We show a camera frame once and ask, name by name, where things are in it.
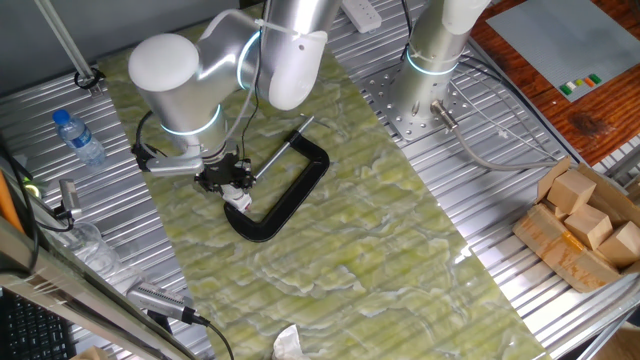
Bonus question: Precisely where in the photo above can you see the aluminium desk rail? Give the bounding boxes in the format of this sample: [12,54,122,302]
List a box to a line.
[0,214,201,360]

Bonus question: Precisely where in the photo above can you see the light wooden block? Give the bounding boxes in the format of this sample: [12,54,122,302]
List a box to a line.
[542,199,569,221]
[597,221,640,270]
[546,169,598,216]
[563,203,614,251]

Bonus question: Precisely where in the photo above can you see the grey base cable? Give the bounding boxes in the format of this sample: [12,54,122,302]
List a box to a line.
[429,98,560,173]

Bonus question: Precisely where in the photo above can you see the black C-clamp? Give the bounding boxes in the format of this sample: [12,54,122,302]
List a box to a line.
[223,115,331,244]

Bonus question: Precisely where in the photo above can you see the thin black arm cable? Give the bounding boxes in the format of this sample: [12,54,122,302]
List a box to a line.
[133,109,169,159]

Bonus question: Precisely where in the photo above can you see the green marble pattern mat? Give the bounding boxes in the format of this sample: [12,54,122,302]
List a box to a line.
[97,0,551,360]

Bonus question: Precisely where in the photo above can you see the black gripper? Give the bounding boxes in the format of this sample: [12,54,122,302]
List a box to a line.
[193,153,255,195]

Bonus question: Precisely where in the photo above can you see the brown wooden item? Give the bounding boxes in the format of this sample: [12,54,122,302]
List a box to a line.
[512,156,640,295]

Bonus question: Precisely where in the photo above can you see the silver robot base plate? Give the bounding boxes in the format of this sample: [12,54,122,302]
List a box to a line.
[359,64,476,143]

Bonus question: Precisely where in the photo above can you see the clear plastic cup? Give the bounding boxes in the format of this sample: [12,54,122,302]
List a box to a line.
[59,222,121,276]

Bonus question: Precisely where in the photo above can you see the thin white base cable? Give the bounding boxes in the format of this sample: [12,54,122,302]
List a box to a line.
[457,69,559,164]

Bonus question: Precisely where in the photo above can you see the black device cable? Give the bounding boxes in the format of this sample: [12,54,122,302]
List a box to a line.
[192,312,236,360]

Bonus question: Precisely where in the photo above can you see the black and metal tool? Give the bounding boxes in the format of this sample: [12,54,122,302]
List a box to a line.
[52,178,85,224]

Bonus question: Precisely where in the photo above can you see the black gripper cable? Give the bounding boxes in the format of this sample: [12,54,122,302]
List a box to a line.
[241,44,264,164]

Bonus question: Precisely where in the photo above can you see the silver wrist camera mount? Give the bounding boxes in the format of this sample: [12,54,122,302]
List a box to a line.
[130,142,206,177]

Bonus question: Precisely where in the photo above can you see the blue label water bottle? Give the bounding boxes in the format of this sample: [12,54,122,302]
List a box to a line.
[51,108,109,168]

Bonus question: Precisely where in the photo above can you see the black cable loop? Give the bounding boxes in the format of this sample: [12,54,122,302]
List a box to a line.
[73,67,107,92]

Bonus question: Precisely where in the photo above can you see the orange stick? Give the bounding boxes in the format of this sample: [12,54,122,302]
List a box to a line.
[0,169,25,235]

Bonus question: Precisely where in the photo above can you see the grey brick baseplate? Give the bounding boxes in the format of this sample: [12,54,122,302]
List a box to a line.
[485,0,640,104]

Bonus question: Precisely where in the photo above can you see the black keyboard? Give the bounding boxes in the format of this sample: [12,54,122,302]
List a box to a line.
[0,289,77,360]

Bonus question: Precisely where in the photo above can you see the tan cardboard box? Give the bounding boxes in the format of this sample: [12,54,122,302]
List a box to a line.
[69,345,110,360]

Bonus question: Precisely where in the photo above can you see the black desk cable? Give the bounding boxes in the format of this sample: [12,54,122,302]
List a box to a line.
[0,142,40,276]

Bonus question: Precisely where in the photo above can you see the aluminium profile bar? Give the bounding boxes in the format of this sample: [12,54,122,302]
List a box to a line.
[574,294,640,360]

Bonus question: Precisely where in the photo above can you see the white ribbed device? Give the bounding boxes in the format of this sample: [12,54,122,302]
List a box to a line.
[124,280,197,325]

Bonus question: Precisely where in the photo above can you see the white power strip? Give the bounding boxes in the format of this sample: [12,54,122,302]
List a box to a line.
[339,0,384,35]

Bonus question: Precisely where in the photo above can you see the black base cable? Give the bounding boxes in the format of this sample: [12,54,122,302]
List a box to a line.
[397,0,415,64]

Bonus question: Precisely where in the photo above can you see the aluminium frame pole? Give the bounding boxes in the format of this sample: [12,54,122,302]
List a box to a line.
[33,0,104,97]

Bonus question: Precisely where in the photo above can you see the brown wooden table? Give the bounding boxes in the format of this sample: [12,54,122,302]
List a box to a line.
[469,0,640,167]

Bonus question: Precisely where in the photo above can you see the white zip tie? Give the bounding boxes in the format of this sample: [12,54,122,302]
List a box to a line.
[253,17,329,44]

